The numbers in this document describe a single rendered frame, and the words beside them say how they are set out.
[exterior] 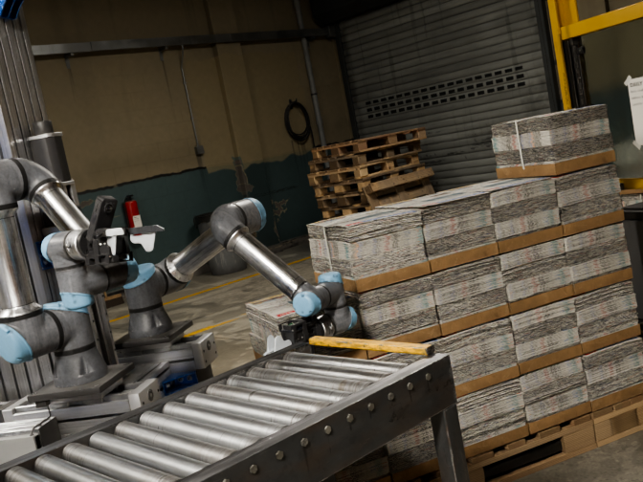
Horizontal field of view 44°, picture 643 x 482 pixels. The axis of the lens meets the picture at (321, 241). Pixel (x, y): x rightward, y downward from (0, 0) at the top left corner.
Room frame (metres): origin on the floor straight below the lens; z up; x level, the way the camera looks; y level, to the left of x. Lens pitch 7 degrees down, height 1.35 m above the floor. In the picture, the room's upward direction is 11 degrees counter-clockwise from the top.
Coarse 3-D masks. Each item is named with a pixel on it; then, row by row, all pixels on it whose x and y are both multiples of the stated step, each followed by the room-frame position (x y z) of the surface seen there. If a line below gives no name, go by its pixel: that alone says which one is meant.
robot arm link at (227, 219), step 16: (224, 208) 2.51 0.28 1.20; (224, 224) 2.47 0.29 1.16; (240, 224) 2.47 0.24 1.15; (224, 240) 2.45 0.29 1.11; (240, 240) 2.44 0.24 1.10; (256, 240) 2.46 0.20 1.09; (240, 256) 2.45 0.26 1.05; (256, 256) 2.41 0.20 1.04; (272, 256) 2.41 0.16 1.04; (272, 272) 2.39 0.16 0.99; (288, 272) 2.38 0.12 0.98; (288, 288) 2.36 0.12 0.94; (304, 288) 2.35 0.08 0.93; (320, 288) 2.38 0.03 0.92; (304, 304) 2.31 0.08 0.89; (320, 304) 2.33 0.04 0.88
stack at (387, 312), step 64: (512, 256) 2.85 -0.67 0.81; (256, 320) 2.75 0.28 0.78; (384, 320) 2.65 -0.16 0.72; (448, 320) 2.74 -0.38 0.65; (512, 320) 2.83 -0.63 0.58; (576, 320) 2.94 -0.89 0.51; (512, 384) 2.82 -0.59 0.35; (576, 384) 2.91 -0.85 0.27; (384, 448) 2.66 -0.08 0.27; (512, 448) 2.80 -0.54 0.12; (576, 448) 2.90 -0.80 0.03
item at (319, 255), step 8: (344, 216) 2.95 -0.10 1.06; (360, 216) 2.88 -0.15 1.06; (312, 224) 2.90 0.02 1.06; (320, 224) 2.86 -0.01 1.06; (312, 232) 2.91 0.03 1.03; (320, 232) 2.84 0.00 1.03; (312, 240) 2.93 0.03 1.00; (320, 240) 2.85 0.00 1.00; (312, 248) 2.94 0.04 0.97; (320, 248) 2.87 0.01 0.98; (312, 256) 2.94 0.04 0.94; (320, 256) 2.87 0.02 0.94; (312, 264) 2.95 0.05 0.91; (320, 264) 2.88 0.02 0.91; (320, 272) 2.91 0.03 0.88; (328, 272) 2.82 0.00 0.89
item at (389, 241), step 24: (384, 216) 2.70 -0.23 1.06; (408, 216) 2.69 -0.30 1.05; (336, 240) 2.72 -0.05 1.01; (360, 240) 2.63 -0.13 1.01; (384, 240) 2.66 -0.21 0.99; (408, 240) 2.69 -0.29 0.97; (336, 264) 2.74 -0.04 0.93; (360, 264) 2.63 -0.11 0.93; (384, 264) 2.66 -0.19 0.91; (408, 264) 2.68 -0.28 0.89
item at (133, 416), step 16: (304, 352) 2.20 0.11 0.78; (240, 368) 2.07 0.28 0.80; (208, 384) 1.98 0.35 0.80; (224, 384) 2.01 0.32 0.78; (160, 400) 1.92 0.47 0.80; (176, 400) 1.91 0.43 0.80; (128, 416) 1.84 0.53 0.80; (80, 432) 1.78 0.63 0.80; (112, 432) 1.79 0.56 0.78; (48, 448) 1.71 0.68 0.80; (16, 464) 1.65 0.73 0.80; (32, 464) 1.66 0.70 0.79; (0, 480) 1.61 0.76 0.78
